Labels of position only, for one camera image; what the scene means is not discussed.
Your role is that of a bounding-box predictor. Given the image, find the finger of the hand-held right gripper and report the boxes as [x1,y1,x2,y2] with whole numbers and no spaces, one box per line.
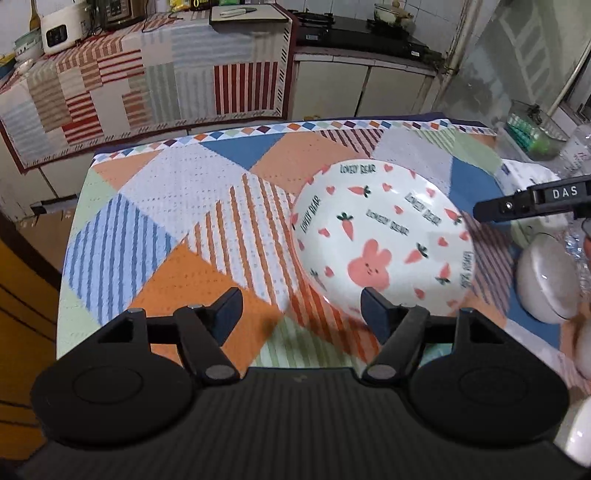
[473,188,536,224]

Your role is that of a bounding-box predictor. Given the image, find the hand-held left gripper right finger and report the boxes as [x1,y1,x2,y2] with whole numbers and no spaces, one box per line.
[361,287,509,384]

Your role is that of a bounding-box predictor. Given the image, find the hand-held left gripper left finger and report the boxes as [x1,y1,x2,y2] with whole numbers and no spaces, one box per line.
[96,287,245,387]

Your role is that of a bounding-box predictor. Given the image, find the white bunny carrot print plate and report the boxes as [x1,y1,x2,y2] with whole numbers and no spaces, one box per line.
[289,161,476,320]

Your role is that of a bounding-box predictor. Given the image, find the stack of pale bowls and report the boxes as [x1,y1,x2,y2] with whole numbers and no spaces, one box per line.
[13,27,45,64]

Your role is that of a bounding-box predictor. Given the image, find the clear plastic bottle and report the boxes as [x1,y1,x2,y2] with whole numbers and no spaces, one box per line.
[560,124,591,177]

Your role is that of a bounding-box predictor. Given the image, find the glass container with green lid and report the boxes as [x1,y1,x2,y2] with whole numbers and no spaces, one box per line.
[505,100,570,161]

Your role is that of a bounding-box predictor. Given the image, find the white ceramic bowl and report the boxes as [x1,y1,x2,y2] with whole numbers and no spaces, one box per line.
[554,396,591,468]
[516,232,581,325]

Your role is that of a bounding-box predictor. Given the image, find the colourful patchwork tablecloth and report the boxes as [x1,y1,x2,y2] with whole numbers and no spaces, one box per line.
[57,117,591,384]

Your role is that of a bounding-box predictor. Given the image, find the white kitchen cabinet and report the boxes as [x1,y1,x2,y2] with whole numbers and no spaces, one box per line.
[290,52,438,121]

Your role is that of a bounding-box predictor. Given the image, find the wooden door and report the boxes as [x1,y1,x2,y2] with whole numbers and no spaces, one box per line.
[0,237,62,462]

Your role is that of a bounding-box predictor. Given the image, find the black gas stove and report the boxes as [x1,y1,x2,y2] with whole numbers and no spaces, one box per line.
[294,13,432,61]

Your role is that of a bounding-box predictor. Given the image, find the enamel cooking pot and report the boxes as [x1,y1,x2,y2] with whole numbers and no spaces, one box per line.
[373,1,415,27]

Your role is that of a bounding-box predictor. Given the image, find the red striped patchwork counter cloth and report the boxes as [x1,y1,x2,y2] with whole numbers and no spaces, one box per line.
[0,8,296,175]

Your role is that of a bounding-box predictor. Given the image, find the black cutting board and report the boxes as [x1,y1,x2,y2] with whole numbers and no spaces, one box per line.
[209,4,290,25]

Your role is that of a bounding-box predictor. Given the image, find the yellow snack packet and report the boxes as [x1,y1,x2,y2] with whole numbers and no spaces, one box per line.
[168,0,219,13]

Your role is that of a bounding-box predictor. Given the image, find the black electric pressure cooker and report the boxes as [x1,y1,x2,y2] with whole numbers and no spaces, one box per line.
[93,0,145,30]

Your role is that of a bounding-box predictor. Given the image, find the white rice cooker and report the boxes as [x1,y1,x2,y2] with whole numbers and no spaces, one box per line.
[41,0,92,55]

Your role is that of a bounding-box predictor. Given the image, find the metal wall pipe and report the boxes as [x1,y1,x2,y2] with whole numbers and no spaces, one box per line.
[547,44,591,116]

